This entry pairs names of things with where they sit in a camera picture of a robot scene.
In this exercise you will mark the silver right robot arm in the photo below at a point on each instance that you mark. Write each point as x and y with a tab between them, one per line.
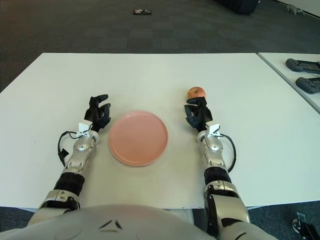
215	160

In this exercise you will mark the large black case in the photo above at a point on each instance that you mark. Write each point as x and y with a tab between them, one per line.
240	7

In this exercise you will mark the grey crumpled cloth item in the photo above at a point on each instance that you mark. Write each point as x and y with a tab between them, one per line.
293	9

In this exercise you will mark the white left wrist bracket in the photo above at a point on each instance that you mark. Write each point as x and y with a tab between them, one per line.
83	127

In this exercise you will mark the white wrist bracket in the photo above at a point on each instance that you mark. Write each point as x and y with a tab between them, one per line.
83	127
213	130

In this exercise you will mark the pink round plate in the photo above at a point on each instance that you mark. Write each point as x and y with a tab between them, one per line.
137	138

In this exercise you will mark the dark grey handheld controller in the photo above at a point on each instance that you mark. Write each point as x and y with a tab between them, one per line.
302	65
310	85

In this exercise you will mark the red yellow apple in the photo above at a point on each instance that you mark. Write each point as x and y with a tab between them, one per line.
196	92

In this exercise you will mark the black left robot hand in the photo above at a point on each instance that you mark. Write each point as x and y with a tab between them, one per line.
96	115

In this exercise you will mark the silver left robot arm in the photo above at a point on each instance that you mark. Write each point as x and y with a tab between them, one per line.
80	155

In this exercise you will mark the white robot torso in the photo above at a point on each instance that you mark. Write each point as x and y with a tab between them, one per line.
112	225

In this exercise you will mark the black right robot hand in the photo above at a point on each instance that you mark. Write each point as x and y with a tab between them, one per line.
201	115

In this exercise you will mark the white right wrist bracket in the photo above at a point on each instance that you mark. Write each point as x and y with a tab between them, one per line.
213	130

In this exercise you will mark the small patterned flat item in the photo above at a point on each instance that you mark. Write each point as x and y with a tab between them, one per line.
142	12

